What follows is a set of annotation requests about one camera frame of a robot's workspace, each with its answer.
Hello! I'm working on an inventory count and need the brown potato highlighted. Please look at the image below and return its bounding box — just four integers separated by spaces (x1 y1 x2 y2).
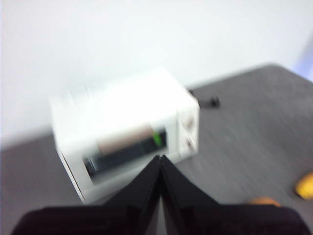
246 196 282 208

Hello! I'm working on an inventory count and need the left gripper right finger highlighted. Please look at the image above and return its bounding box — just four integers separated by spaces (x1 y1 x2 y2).
161 154 310 235

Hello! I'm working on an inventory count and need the black power cable with plug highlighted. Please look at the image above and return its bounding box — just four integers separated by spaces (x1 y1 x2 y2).
188 89 221 108

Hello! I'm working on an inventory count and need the beige oven knob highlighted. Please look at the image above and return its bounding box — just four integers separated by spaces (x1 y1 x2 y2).
182 136 197 150
182 114 197 130

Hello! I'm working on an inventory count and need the white toaster oven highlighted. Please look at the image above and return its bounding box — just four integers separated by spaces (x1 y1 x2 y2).
48 67 200 204

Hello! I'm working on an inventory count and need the yellow corn cob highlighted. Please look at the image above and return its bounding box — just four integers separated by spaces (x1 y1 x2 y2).
294 171 313 199

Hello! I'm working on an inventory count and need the purple eggplant green stem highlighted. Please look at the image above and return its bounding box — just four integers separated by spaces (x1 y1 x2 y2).
152 131 162 148

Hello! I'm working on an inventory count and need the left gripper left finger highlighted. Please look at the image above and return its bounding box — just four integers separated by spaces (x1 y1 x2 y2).
11 155 162 235

